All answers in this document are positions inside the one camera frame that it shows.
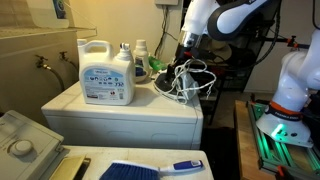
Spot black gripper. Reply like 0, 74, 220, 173
165, 45, 195, 85

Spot white and black clothes iron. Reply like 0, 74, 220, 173
152, 70, 201, 101

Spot white twisted iron cord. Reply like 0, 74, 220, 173
171, 58, 218, 105

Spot white bottle with label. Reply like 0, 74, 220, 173
132, 39, 151, 73

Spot tan hat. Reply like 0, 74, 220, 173
199, 39, 233, 65

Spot white bottle with spout cap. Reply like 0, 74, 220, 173
115, 42, 135, 63

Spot white front-load washing machine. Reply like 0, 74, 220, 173
41, 73, 205, 150

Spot large white detergent jug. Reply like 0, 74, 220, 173
76, 38, 137, 107

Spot wooden table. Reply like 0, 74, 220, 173
234, 99, 320, 180

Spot blue and white brush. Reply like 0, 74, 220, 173
98, 159, 205, 180

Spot black rod with orange clamp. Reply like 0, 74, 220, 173
262, 34, 316, 50

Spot white container with blue label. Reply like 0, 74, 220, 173
25, 0, 70, 30

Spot white top-load washing machine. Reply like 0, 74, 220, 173
0, 109, 215, 180

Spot black wall cables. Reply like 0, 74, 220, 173
153, 4, 180, 60

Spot black wire rack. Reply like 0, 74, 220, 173
181, 0, 282, 95

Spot black cable hose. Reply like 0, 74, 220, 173
248, 5, 283, 70

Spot wall water faucet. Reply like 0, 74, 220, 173
58, 50, 80, 73
34, 54, 66, 93

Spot aluminium base frame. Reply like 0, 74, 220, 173
247, 100, 320, 178

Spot white wire shelf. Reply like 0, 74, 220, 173
0, 0, 98, 40

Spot black cable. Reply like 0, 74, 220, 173
311, 0, 320, 32

